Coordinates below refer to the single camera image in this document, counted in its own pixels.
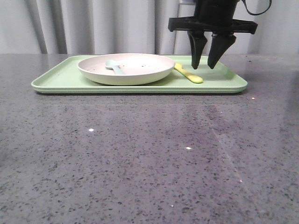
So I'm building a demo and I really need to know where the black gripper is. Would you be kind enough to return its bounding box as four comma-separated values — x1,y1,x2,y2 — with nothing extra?
168,0,257,70

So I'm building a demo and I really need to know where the yellow plastic fork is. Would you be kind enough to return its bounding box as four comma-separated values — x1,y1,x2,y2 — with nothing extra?
174,63,203,84

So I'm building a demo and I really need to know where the white speckled plate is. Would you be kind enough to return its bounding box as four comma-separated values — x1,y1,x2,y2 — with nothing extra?
78,53,175,85

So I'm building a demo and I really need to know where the light green plastic tray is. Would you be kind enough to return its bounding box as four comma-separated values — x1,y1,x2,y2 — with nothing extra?
31,56,247,94

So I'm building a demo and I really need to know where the light blue plastic spoon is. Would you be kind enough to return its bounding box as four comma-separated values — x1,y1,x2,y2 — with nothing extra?
105,60,126,75

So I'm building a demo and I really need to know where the grey pleated curtain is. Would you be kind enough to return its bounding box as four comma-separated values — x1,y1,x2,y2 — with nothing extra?
0,0,299,55

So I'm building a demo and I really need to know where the black cable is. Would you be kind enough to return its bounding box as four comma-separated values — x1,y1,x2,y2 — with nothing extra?
240,0,273,16

